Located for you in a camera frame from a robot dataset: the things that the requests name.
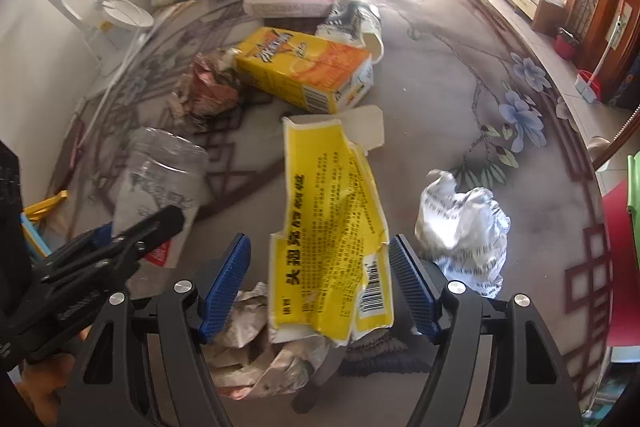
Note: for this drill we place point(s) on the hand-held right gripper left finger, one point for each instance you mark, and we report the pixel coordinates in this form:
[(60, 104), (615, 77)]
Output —
[(225, 287)]

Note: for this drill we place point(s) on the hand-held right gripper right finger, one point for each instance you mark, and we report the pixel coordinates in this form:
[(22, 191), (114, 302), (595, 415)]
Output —
[(412, 287)]

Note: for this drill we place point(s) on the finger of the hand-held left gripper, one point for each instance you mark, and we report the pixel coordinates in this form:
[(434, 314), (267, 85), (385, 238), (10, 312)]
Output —
[(100, 234), (160, 222)]

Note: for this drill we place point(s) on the yellow box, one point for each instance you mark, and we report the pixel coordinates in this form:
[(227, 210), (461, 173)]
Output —
[(325, 207)]

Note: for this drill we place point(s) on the yellow juice carton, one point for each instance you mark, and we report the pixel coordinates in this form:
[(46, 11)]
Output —
[(295, 62)]

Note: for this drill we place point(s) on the red bucket with green rim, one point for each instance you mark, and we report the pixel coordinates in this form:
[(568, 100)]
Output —
[(622, 257)]

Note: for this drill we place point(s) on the floral printed paper cup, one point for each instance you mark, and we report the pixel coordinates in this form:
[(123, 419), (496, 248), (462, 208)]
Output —
[(350, 22)]

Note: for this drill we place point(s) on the person's left hand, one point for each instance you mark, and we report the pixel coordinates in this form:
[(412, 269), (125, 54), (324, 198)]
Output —
[(45, 382)]

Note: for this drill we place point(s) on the crumpled paper wrappers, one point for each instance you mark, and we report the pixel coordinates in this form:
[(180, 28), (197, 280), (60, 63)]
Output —
[(250, 347)]

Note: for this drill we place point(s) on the crumpled white paper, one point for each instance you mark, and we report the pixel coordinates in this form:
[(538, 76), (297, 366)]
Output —
[(460, 227)]

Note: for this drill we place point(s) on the crumpled brown wrapper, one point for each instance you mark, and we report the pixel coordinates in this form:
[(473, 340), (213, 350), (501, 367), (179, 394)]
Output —
[(205, 92)]

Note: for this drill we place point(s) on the white desk lamp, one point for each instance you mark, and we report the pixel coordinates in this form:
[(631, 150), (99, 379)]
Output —
[(125, 14)]

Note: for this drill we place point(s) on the dustpan with broom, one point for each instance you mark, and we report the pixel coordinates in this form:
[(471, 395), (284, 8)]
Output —
[(589, 84)]

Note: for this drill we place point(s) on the red floor bin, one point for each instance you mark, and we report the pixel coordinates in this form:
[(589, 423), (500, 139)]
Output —
[(567, 44)]

